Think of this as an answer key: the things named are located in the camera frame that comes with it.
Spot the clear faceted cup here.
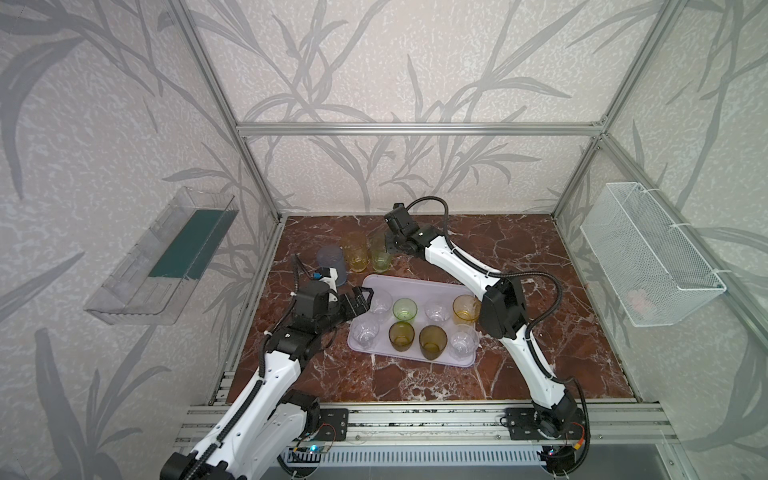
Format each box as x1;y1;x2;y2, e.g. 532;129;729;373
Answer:
369;289;393;322

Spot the small green cup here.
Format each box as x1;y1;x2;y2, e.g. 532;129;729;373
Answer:
392;298;418;323

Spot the brown textured cup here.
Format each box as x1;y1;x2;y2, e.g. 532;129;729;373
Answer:
419;325;448;361
388;321;415;352

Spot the small yellow cup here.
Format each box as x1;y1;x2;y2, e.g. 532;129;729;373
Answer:
452;295;482;325

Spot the small clear faceted glass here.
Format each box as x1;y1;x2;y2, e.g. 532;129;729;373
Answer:
448;325;479;362

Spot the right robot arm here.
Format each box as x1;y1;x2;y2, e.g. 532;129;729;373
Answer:
385;196;591;441

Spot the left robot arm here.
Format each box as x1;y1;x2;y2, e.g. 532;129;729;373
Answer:
159;267;375;479

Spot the lavender plastic tray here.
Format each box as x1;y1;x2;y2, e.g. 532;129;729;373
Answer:
347;274;476;368

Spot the tall green plastic cup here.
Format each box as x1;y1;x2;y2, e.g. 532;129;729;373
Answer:
368;231;392;273

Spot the tall yellow plastic cup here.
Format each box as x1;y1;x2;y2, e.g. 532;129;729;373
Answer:
341;231;369;273

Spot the tall blue frosted cup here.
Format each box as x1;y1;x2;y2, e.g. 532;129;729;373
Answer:
316;244;347;286

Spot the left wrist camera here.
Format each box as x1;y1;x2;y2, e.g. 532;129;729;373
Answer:
313;267;338;302

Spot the clear plastic wall bin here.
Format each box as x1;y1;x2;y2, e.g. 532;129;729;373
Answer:
84;187;239;326

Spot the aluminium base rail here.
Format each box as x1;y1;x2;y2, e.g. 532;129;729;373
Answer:
173;400;685;448

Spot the white wire basket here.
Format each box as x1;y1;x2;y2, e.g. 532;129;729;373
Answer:
581;182;727;328

